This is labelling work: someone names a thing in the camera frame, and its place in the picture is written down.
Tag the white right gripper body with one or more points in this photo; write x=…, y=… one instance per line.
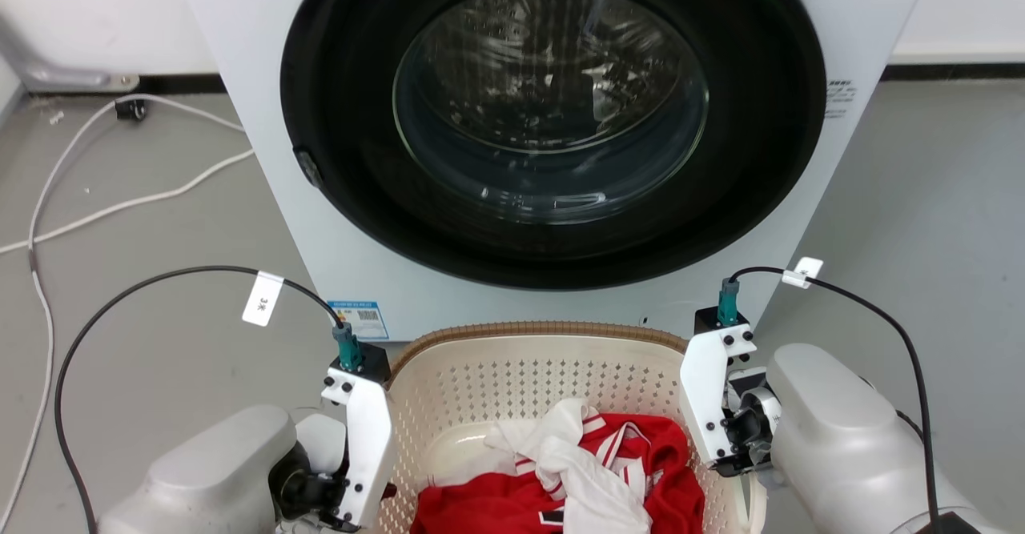
x=705, y=390

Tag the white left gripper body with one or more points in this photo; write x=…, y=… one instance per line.
x=370, y=438

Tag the cream perforated laundry basket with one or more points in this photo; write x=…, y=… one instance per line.
x=512, y=374

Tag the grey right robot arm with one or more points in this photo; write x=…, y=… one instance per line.
x=841, y=430

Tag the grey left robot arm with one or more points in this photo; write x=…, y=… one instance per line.
x=216, y=470

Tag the red garment with white stripes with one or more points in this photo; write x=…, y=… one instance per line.
x=665, y=454

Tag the blue energy label sticker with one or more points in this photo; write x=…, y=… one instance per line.
x=360, y=319

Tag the black round glass washer door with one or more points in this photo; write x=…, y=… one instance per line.
x=552, y=118

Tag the grey printed washer label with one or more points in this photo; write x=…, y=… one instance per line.
x=839, y=98

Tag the white front-load washing machine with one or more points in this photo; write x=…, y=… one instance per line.
x=240, y=54

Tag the black floor plug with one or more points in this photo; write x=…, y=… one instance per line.
x=130, y=108

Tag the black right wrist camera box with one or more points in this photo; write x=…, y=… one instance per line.
x=713, y=319

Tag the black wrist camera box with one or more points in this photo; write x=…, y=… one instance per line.
x=372, y=360
x=713, y=319

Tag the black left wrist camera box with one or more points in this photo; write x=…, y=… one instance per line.
x=372, y=360

